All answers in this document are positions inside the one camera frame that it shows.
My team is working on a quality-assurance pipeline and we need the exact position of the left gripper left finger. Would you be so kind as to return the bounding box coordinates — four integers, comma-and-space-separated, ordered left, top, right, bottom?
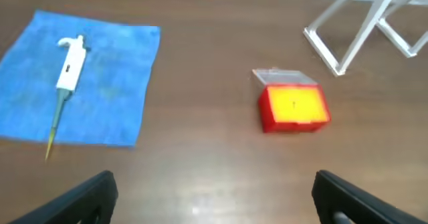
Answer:
8, 169, 120, 224

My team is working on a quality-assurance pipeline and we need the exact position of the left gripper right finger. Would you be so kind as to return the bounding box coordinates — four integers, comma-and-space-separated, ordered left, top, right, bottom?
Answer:
310, 169, 428, 224

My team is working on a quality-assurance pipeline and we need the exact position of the white pipette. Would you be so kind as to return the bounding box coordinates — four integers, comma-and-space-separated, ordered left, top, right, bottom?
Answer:
44, 34, 91, 161

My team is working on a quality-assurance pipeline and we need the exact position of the red and yellow tip box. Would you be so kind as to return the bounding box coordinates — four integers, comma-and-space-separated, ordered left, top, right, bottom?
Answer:
251, 67, 332, 134

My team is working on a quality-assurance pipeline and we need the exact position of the blue cloth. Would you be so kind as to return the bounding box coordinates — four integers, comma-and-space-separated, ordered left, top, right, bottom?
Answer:
0, 9, 162, 148

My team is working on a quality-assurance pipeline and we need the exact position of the white and blue stand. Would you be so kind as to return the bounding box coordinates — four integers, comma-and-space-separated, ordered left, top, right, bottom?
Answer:
302, 0, 428, 77

